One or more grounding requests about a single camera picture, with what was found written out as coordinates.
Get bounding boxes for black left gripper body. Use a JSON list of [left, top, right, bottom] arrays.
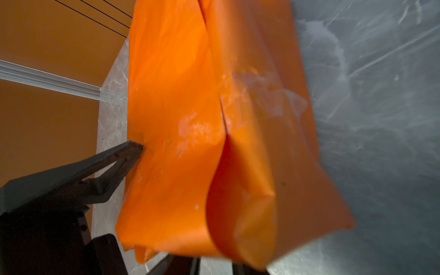
[[1, 206, 127, 275]]

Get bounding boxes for yellow wrapping paper sheet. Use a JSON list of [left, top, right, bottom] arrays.
[[116, 1, 355, 270]]

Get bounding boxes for left aluminium corner post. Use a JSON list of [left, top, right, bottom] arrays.
[[1, 60, 100, 101]]

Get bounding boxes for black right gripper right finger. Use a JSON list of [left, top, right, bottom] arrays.
[[232, 263, 269, 275]]

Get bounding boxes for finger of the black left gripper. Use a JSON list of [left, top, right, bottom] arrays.
[[1, 141, 143, 215]]

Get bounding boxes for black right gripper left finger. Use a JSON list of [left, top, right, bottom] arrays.
[[147, 254, 201, 275]]

